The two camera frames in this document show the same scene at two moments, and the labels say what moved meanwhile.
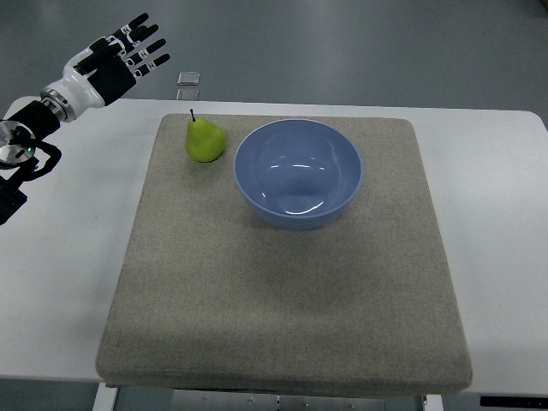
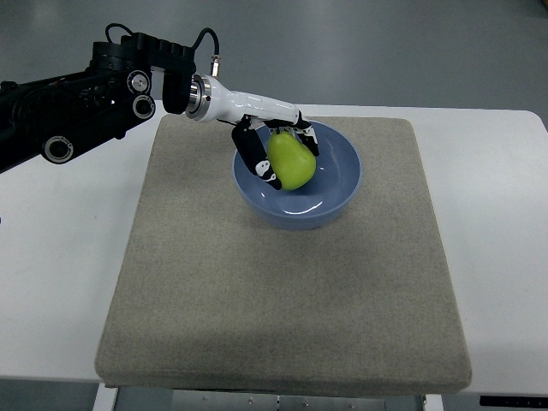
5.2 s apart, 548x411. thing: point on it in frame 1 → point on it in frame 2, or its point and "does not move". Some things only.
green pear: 204,140 → 294,161
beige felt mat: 210,296 does not move
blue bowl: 298,174 does not move
